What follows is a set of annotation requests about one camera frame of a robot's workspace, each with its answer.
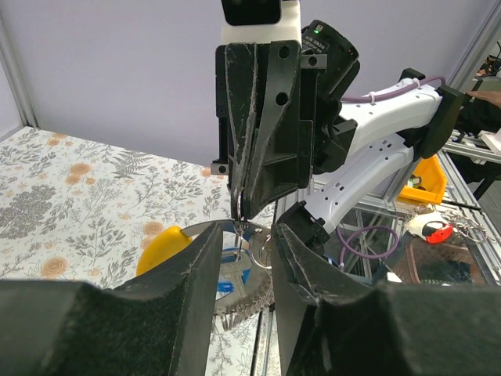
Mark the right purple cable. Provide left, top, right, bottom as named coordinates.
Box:
left=335, top=74, right=447, bottom=271

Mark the aluminium frame post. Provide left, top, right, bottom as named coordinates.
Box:
left=449, top=1, right=500, bottom=92
left=1, top=14, right=40, bottom=128

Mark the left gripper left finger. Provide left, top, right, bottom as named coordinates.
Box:
left=1, top=223, right=223, bottom=375

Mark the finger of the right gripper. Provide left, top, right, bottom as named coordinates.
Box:
left=225, top=43, right=258, bottom=196
left=241, top=41, right=301, bottom=218

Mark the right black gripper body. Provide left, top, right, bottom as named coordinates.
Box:
left=211, top=42, right=325, bottom=188

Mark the left aluminium frame post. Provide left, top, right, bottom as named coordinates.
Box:
left=1, top=14, right=40, bottom=128

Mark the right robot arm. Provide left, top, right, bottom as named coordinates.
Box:
left=212, top=20, right=463, bottom=248

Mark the red white tape measure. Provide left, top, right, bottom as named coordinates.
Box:
left=405, top=211, right=454, bottom=244

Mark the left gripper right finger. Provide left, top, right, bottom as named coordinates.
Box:
left=272, top=224, right=500, bottom=375

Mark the blue tag key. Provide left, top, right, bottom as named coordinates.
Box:
left=217, top=251, right=252, bottom=297

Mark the right aluminium frame post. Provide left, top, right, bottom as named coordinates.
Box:
left=449, top=1, right=500, bottom=92

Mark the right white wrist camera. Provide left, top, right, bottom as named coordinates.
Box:
left=221, top=0, right=301, bottom=45

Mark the yellow storage bin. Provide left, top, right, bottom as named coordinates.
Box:
left=398, top=155, right=448, bottom=204

